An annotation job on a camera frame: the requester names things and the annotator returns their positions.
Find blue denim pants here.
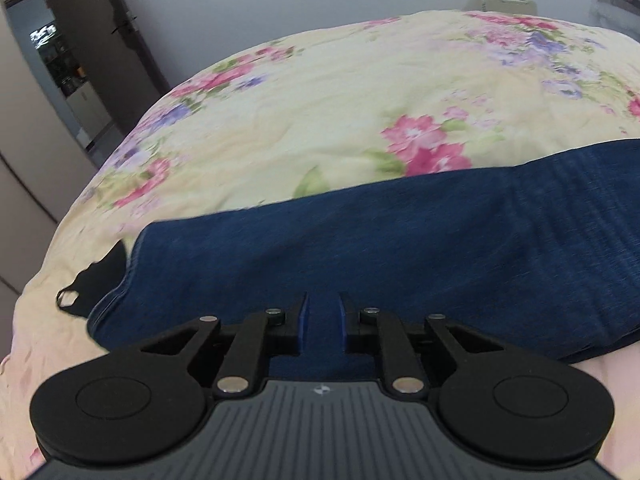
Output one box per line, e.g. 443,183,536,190
86,138,640,382

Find black cloth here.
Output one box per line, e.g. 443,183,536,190
55,240,142,322

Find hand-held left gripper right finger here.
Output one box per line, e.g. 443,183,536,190
339,292,507,397

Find brown door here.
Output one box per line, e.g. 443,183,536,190
47,0,172,137

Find beige wardrobe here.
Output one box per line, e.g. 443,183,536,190
0,0,103,302

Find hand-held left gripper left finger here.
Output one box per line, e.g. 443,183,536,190
140,292,311,397

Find white cabinet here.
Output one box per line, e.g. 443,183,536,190
66,82,114,142

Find floral bedspread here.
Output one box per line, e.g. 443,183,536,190
0,9,640,467

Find door handle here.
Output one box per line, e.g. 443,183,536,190
111,12,138,36

